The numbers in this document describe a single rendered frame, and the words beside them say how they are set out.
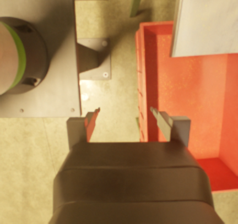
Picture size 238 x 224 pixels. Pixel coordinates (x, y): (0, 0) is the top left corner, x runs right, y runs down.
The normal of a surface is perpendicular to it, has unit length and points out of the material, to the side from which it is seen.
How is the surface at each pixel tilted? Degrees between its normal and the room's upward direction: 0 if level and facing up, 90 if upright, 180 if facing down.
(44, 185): 0
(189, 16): 30
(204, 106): 0
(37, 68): 70
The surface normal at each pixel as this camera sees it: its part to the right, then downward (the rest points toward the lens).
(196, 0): 0.04, 0.70
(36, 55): 0.96, 0.08
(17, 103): 0.00, 0.25
